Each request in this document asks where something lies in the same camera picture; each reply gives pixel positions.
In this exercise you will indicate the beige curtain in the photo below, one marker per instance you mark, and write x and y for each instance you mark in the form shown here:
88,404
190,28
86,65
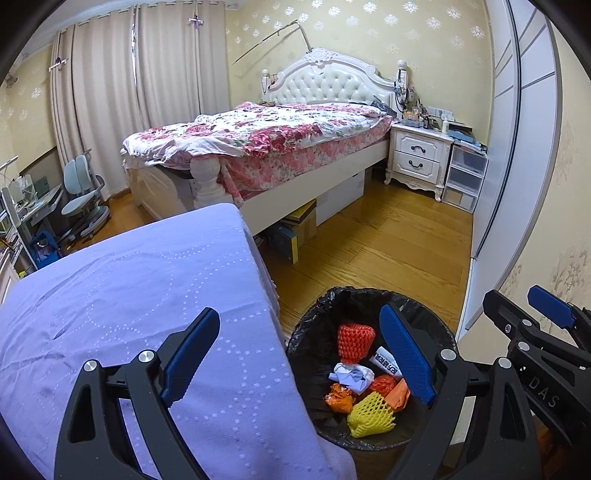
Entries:
97,92
180,64

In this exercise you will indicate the white desk lamp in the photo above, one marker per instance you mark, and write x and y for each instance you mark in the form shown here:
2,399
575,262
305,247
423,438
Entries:
9,164

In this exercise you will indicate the pale blue desk chair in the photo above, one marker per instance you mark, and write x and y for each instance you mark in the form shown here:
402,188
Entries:
85,205

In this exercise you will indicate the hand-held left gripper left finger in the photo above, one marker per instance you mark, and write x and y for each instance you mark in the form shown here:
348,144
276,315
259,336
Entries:
189,360

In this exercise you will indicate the clear plastic drawer unit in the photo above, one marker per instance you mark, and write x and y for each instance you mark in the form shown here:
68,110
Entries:
464,180

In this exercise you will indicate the white sliding wardrobe door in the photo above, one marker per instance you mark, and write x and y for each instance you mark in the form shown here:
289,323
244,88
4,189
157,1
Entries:
512,115

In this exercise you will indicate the red orange small box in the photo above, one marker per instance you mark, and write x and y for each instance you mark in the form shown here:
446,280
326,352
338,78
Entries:
400,397

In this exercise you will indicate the white nightstand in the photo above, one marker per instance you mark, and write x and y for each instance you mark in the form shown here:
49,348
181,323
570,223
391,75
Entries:
415,157

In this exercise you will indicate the blue bag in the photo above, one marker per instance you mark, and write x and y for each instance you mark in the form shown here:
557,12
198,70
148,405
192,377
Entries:
44,251

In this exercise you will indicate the pale purple paper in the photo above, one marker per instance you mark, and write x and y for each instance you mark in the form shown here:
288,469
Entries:
353,376

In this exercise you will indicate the white bed with tufted headboard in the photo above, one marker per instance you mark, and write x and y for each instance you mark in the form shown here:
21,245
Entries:
323,85

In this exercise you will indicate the cardboard box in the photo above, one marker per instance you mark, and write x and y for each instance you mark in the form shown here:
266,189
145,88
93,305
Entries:
302,221

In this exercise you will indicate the thin metal pole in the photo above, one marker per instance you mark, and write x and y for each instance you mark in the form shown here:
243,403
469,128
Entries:
304,39

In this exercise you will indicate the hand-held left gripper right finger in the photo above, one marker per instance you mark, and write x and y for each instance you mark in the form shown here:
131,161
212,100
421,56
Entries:
408,355

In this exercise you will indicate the pink floral bed sheet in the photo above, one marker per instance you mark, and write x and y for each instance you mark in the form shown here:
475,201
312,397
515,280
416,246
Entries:
323,157

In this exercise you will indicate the red foam fruit net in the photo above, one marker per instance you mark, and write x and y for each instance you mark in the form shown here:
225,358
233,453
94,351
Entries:
353,344

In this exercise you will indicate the orange mesh bag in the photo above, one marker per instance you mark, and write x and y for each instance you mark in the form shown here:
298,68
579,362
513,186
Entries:
383,384

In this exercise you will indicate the orange plastic bag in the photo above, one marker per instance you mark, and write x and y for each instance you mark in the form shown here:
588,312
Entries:
339,399

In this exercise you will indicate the white storage box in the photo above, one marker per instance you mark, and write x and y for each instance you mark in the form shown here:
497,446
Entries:
341,194

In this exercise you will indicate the grey study desk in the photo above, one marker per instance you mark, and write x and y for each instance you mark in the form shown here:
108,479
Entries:
44,198

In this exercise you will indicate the white ointment tube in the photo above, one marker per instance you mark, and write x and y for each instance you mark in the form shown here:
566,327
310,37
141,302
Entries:
383,360

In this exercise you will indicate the pink floral quilt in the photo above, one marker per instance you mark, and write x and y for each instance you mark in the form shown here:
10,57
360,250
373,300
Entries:
258,129

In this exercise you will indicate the stack of books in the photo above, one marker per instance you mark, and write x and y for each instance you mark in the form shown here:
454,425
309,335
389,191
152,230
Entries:
466,136

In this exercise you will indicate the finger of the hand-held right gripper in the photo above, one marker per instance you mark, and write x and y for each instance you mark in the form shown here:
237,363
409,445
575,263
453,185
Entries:
551,307
510,321

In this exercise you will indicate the small items on nightstand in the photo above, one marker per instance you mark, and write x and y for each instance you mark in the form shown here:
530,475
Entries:
420,117

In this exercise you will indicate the white wall socket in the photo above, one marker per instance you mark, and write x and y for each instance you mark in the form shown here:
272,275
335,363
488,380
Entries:
441,112

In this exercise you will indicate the purple tablecloth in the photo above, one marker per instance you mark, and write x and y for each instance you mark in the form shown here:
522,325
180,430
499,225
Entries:
138,286

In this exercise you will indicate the trash bin with black bag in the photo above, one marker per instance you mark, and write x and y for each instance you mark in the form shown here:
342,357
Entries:
323,323

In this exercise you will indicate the yellow foam fruit net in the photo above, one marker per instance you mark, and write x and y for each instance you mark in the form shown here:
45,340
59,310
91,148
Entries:
369,415

